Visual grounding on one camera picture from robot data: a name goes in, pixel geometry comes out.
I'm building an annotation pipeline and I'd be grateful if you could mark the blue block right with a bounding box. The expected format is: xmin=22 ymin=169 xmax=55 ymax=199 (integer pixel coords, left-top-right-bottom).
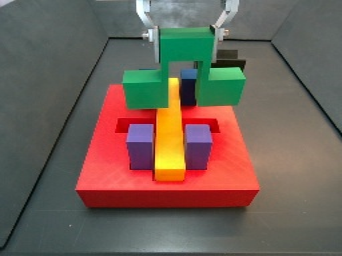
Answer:
xmin=181 ymin=69 xmax=198 ymax=106

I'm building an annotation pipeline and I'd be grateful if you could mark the red base board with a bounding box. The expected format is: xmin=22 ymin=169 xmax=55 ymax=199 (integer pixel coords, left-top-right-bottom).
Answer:
xmin=77 ymin=85 xmax=260 ymax=208

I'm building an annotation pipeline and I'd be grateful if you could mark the purple block right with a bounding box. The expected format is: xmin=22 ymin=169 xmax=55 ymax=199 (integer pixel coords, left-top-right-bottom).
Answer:
xmin=185 ymin=124 xmax=213 ymax=170

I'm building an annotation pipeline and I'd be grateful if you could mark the yellow long bar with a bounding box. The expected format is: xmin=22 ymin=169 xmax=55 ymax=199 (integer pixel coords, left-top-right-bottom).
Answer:
xmin=155 ymin=78 xmax=186 ymax=181

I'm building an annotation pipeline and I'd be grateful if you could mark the purple block left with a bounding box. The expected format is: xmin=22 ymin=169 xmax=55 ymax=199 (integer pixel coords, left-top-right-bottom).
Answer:
xmin=126 ymin=124 xmax=154 ymax=170

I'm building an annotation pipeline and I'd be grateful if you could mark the purple block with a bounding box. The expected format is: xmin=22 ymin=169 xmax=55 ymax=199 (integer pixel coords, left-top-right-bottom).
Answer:
xmin=185 ymin=124 xmax=213 ymax=170
xmin=126 ymin=124 xmax=154 ymax=170

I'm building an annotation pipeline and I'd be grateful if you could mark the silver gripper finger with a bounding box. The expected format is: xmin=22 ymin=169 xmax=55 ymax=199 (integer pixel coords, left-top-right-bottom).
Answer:
xmin=210 ymin=0 xmax=240 ymax=63
xmin=135 ymin=0 xmax=161 ymax=63

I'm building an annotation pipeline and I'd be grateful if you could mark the green bridge-shaped object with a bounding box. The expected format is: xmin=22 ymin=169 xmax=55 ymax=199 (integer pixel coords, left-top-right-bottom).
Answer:
xmin=122 ymin=27 xmax=246 ymax=109

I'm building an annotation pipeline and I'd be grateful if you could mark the black fixture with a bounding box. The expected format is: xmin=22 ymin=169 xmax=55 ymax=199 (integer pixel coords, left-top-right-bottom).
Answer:
xmin=193 ymin=49 xmax=248 ymax=72

